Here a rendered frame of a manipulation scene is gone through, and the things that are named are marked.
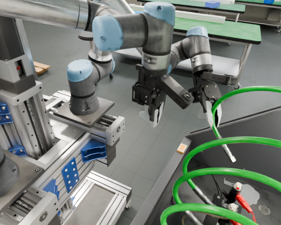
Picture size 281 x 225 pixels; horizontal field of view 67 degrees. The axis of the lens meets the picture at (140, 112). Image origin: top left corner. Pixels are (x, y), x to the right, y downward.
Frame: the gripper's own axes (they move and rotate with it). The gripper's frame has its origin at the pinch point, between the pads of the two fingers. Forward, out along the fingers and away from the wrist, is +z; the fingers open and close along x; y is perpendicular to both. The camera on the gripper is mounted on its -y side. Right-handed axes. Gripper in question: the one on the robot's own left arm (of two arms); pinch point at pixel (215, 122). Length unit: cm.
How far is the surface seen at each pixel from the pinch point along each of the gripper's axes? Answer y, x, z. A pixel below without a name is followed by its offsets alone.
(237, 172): -22.7, 20.9, 11.6
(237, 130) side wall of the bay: 8.7, -21.6, 2.9
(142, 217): 17.1, 22.7, 29.3
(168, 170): 24.3, 4.8, 16.8
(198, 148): -10.5, 18.5, 7.0
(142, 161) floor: 142, -44, 23
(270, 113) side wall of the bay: -5.4, -23.7, -1.7
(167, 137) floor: 152, -85, 1
